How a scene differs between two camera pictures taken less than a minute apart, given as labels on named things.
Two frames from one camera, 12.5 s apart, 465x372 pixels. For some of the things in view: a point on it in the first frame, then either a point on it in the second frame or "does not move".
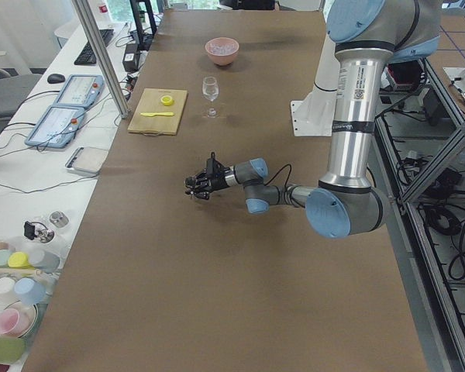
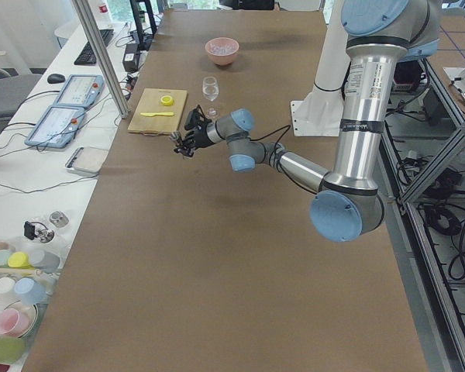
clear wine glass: (211, 89) does not move
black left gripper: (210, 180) → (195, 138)
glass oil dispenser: (39, 230) does not move
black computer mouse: (56, 78) does not move
